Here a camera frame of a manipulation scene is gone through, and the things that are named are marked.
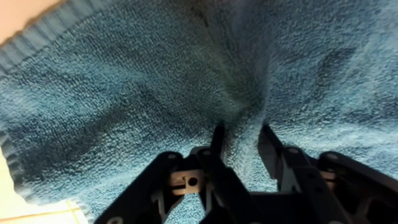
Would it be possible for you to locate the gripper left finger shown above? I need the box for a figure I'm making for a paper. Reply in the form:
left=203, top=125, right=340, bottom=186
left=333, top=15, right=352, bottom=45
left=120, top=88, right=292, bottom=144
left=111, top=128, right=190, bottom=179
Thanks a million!
left=93, top=122, right=258, bottom=224

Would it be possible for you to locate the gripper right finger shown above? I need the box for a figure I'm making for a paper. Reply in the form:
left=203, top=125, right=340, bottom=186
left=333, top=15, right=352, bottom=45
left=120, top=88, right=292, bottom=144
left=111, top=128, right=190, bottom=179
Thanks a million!
left=257, top=124, right=398, bottom=224

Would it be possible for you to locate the blue terry towel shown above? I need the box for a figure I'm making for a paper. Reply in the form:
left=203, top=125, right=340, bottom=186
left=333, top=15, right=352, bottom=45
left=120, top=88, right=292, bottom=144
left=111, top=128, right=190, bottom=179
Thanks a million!
left=0, top=0, right=398, bottom=224

